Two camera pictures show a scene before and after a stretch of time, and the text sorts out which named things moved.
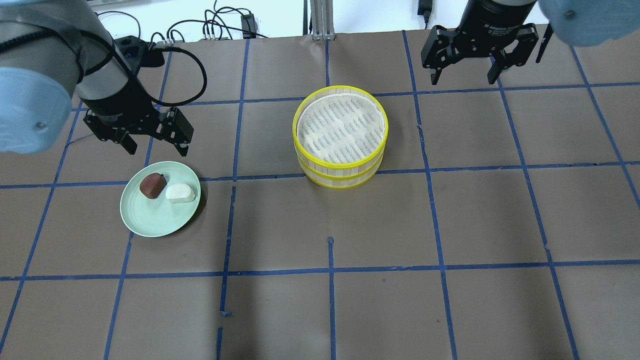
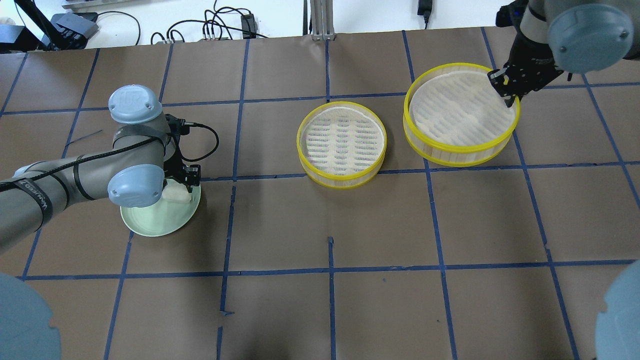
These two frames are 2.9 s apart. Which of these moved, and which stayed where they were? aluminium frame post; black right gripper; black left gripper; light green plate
Moved: black right gripper; black left gripper
Stayed: aluminium frame post; light green plate
